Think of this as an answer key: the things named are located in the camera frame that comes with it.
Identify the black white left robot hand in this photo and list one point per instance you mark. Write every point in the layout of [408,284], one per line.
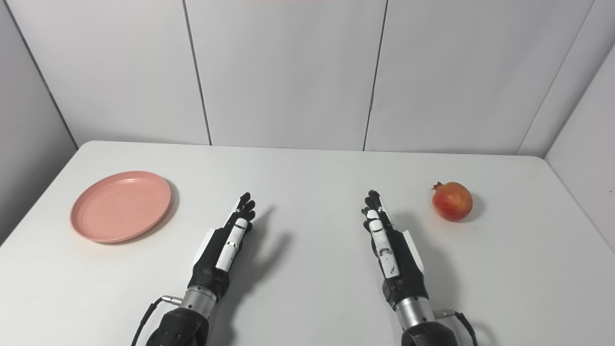
[211,269]

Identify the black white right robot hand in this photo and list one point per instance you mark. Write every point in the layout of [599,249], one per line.
[403,274]

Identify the red pomegranate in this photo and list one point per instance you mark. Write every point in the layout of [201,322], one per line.
[452,202]

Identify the pink round plate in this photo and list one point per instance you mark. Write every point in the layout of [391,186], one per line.
[120,206]

